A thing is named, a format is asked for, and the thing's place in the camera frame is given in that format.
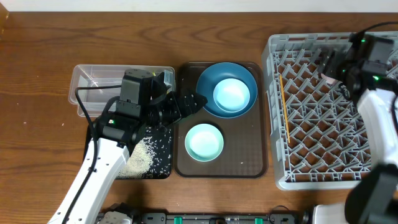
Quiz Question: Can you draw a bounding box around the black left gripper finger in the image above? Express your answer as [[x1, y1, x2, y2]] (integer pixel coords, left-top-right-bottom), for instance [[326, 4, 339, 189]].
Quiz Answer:
[[178, 96, 208, 118], [179, 88, 198, 103]]

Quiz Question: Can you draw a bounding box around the pink cup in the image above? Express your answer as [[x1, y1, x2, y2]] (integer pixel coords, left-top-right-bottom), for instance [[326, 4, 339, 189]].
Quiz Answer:
[[321, 73, 338, 85]]

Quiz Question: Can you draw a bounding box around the light blue bowl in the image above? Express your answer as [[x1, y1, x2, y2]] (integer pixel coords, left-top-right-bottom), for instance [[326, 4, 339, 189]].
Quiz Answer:
[[213, 78, 251, 113]]

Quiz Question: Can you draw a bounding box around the green bowl with rice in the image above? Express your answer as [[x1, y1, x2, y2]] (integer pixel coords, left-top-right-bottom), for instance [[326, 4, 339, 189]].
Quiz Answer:
[[184, 123, 224, 162]]

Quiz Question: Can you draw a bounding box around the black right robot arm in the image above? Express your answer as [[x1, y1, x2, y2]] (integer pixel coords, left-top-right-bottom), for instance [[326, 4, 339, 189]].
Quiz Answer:
[[311, 31, 397, 223]]

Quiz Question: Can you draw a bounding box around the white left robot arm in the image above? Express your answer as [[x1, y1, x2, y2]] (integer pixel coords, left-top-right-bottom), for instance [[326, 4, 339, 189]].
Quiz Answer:
[[49, 68, 207, 223]]

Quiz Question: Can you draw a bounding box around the grey plastic dishwasher rack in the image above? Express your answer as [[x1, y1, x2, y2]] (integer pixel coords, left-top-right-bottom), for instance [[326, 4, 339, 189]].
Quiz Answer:
[[261, 31, 398, 191]]

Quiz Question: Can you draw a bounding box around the dark blue plate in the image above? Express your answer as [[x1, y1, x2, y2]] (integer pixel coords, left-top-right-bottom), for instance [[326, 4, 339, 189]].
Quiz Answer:
[[196, 62, 257, 118]]

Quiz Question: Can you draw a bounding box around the black tray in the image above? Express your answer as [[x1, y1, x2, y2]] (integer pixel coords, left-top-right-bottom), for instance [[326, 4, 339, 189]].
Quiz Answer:
[[79, 128, 172, 179]]

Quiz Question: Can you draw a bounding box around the clear plastic bin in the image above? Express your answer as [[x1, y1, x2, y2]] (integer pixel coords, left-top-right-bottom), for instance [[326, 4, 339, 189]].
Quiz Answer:
[[69, 64, 175, 118]]

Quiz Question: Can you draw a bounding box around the white rice pile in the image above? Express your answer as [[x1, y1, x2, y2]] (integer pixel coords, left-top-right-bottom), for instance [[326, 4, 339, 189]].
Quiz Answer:
[[116, 128, 173, 179]]

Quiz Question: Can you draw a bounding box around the wooden chopstick left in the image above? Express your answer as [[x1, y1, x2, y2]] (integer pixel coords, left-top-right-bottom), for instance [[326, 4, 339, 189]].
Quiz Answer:
[[279, 75, 290, 144]]

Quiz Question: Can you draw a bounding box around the brown serving tray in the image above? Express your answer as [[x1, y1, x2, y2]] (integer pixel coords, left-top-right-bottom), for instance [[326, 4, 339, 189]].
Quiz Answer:
[[173, 62, 268, 178]]

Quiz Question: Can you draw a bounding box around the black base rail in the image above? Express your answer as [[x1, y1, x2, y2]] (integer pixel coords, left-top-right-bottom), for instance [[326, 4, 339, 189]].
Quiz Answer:
[[96, 203, 312, 224]]

